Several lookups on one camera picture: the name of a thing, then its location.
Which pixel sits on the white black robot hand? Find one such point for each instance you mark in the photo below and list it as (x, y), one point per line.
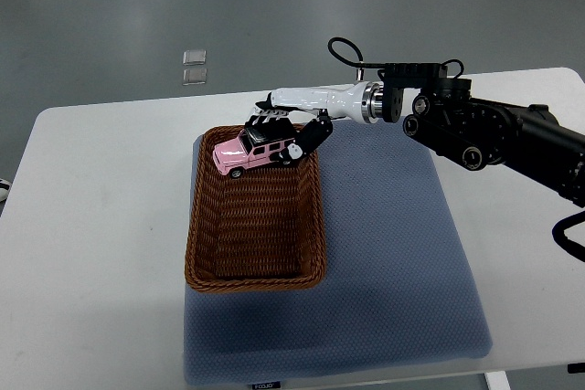
(360, 102)

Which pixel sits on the blue-grey padded mat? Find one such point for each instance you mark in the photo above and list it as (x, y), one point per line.
(398, 288)

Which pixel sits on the white table leg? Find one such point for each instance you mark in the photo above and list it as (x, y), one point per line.
(497, 381)

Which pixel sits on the upper metal floor plate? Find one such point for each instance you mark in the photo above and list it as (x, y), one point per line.
(193, 57)

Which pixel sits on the metal floor plate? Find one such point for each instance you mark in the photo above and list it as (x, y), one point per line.
(194, 76)
(193, 57)

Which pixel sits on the lower metal floor plate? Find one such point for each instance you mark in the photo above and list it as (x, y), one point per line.
(194, 76)

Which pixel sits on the pink toy car black roof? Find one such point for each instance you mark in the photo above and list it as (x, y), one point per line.
(251, 148)

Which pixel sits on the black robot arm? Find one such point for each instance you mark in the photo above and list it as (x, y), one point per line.
(440, 113)

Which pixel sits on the brown wicker basket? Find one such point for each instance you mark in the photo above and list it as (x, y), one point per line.
(264, 231)

